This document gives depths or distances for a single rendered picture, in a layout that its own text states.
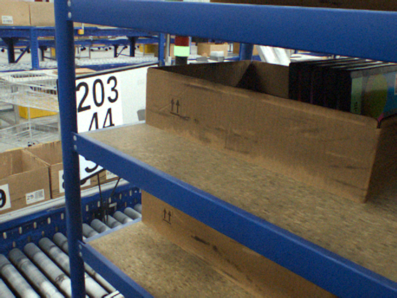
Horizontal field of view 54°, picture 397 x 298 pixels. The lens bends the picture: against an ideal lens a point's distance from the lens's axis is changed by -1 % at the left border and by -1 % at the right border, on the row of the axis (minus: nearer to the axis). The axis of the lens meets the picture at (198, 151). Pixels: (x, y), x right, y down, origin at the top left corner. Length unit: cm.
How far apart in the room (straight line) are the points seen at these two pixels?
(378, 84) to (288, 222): 28
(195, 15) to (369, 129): 22
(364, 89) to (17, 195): 154
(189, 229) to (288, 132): 26
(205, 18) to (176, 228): 41
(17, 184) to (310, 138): 148
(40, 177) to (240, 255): 136
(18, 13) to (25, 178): 491
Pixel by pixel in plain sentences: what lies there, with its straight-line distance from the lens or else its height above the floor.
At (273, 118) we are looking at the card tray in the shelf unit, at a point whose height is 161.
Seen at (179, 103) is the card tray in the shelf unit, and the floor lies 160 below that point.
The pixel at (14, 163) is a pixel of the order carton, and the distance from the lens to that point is 211.
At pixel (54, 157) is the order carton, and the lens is 219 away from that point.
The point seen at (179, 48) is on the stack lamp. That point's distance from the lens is 134.
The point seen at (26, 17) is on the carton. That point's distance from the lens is 661.
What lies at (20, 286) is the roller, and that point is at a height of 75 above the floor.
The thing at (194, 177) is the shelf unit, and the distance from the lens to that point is 49.
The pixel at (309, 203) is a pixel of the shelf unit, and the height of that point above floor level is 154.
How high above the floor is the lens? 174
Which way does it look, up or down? 20 degrees down
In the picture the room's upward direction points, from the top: 4 degrees clockwise
